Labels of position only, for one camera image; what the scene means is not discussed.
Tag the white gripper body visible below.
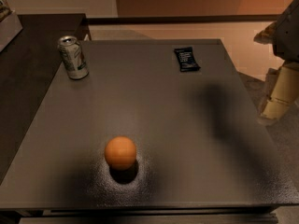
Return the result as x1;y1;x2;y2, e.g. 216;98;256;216
273;0;299;62

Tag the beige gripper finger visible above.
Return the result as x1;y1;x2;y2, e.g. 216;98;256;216
258;61;299;126
253;21;277;45

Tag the dark blue rxbar wrapper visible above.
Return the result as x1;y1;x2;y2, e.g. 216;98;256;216
174;47;200;72

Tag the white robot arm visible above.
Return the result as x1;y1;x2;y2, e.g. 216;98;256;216
253;0;299;126

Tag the orange fruit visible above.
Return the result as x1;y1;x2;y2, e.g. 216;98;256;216
104;136;136;171

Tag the silver green soda can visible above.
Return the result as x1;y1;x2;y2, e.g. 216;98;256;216
57;35;89;80

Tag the white box at left edge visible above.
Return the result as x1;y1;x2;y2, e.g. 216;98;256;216
0;11;22;52

